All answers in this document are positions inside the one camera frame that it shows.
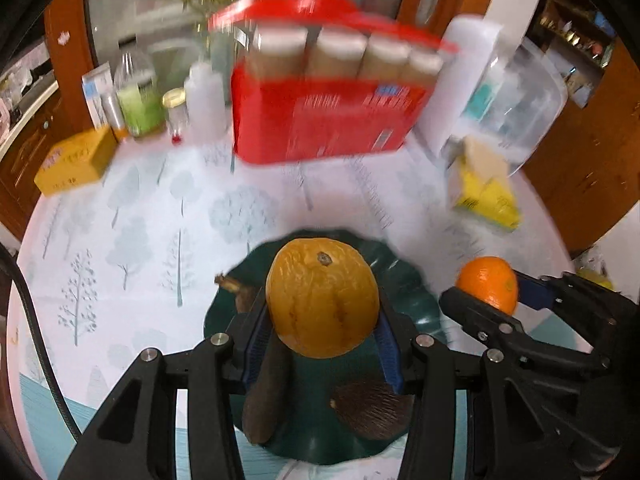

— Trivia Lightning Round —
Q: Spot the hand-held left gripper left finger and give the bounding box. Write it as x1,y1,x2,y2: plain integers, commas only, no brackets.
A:
57,287,273,480

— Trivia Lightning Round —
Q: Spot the black cable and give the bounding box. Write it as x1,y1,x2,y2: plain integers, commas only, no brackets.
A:
0,245,83,441

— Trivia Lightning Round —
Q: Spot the white appliance with clear cover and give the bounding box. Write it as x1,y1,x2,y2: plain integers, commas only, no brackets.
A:
415,15,568,178

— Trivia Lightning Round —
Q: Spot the large yellow-orange orange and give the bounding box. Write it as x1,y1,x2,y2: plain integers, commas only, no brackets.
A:
265,237,381,359

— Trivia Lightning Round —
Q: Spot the yellow cardboard box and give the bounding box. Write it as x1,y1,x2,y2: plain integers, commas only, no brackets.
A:
34,127,118,197

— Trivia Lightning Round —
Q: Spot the orange tangerine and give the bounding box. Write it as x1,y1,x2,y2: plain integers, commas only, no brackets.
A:
456,256,519,317

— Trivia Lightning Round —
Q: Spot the metal tin with orange base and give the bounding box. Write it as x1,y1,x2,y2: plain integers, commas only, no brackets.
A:
102,92,129,141

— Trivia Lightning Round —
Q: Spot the white and blue carton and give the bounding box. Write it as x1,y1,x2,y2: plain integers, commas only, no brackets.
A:
82,62,118,128

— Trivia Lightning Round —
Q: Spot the clear bottle with green label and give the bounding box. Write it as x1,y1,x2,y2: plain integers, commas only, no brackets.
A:
114,42,166,137

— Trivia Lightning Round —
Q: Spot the red pack of paper cups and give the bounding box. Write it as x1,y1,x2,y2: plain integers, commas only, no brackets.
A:
207,0,458,166

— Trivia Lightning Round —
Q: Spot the small glass jar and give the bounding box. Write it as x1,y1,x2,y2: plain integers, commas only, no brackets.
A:
162,88,188,145

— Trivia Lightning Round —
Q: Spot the white plastic bottle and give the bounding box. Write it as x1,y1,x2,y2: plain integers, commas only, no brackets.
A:
184,60,228,143

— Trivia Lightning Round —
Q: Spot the wooden kitchen cabinet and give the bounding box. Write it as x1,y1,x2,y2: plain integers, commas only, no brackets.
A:
0,80,66,231

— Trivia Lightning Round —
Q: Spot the brown scaly fruit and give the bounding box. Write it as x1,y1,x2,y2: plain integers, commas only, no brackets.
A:
330,379,413,441

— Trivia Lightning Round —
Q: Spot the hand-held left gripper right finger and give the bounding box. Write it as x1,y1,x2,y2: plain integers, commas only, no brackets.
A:
375,307,581,480

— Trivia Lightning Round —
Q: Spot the tree print tablecloth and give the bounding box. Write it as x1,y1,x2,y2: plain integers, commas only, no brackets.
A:
10,130,581,480

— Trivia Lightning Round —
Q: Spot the yellow tissue pack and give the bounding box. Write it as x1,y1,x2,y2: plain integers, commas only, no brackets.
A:
446,136,522,231

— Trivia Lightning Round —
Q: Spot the brown overripe banana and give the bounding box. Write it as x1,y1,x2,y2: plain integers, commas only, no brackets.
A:
215,274,296,446

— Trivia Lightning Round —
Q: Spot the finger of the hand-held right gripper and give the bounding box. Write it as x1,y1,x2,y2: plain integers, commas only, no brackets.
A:
514,270,582,312
439,286,612,377

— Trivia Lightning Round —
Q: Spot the dark green leaf-shaped plate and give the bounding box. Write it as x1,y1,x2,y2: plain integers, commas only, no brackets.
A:
202,229,443,466

